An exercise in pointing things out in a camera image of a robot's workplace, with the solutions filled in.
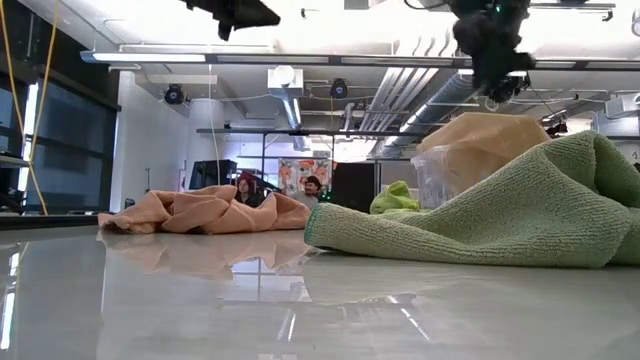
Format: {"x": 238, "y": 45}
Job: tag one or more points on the white ceiling lamp box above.
{"x": 285, "y": 80}

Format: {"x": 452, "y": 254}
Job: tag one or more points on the black aluminium frame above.
{"x": 45, "y": 221}

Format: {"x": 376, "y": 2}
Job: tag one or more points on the clear plastic bin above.
{"x": 427, "y": 185}

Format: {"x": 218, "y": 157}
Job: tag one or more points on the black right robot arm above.
{"x": 480, "y": 7}

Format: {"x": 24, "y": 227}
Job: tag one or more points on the silver ceiling ducts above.
{"x": 415, "y": 105}

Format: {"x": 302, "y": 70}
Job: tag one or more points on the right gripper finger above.
{"x": 507, "y": 87}

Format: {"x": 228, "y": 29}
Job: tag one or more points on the pink towel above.
{"x": 200, "y": 212}

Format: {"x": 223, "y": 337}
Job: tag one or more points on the pale sage green towel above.
{"x": 475, "y": 220}

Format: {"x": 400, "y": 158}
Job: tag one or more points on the round black ceiling device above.
{"x": 338, "y": 88}
{"x": 174, "y": 94}

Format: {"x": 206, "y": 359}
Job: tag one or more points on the long ceiling light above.
{"x": 250, "y": 58}

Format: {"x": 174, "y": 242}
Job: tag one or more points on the peach orange towel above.
{"x": 480, "y": 135}

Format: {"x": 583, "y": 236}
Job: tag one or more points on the black partition panel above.
{"x": 352, "y": 187}

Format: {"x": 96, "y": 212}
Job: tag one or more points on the person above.
{"x": 311, "y": 190}
{"x": 246, "y": 192}

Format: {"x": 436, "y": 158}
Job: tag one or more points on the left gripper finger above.
{"x": 250, "y": 15}

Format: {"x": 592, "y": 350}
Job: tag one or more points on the black screen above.
{"x": 212, "y": 175}

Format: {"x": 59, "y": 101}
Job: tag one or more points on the colourful wall poster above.
{"x": 295, "y": 172}

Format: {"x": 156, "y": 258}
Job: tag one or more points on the bright lime green towel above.
{"x": 395, "y": 200}

